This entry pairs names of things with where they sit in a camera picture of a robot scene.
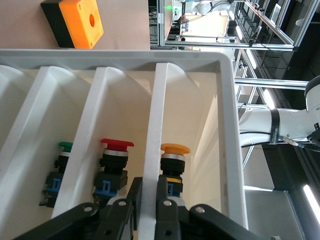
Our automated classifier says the yellow mushroom push button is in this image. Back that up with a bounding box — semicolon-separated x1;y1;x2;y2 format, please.
159;142;191;201

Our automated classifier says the distant beige table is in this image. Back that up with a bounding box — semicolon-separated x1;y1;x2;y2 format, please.
180;14;230;37

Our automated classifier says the red mushroom push button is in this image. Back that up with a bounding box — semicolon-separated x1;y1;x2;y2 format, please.
91;138;135;208

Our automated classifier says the white ceiling light strip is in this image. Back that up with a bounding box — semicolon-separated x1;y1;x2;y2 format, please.
303;184;320;223
246;48;258;70
262;88;276;110

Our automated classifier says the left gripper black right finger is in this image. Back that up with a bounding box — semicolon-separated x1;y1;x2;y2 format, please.
154;176;261;240

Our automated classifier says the green push button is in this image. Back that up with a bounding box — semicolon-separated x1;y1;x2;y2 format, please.
38;141;74;208

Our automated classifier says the orange button enclosure box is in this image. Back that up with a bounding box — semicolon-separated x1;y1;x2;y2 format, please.
40;0;105;50

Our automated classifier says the white drawer with dividers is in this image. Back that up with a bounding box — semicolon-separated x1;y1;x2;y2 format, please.
0;48;250;240

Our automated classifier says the aluminium frame beam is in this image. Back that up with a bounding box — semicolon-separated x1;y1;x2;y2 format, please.
149;40;295;53
234;77;310;91
156;0;166;47

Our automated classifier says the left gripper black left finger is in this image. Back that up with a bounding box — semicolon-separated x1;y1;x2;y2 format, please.
14;176;144;240

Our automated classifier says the brown table cover sheet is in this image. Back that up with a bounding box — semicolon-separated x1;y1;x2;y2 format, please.
0;0;151;50

